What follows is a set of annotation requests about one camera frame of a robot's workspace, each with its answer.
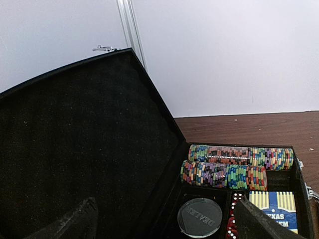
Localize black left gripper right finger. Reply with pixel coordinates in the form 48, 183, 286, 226
234, 198, 303, 239

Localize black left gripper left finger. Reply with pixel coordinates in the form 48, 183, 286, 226
27, 197, 99, 239

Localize red dice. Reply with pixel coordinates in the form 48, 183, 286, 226
225, 192, 243, 239

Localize blue playing card box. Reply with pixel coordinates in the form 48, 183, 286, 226
249, 191, 298, 234

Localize front poker chip row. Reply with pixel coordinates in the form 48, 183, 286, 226
180, 160, 268, 191

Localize clear dealer button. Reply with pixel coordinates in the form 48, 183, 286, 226
177, 198, 223, 239

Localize black poker case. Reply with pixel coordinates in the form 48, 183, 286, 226
0, 49, 319, 239

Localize left aluminium frame post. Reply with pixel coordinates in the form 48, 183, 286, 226
117, 0, 147, 71

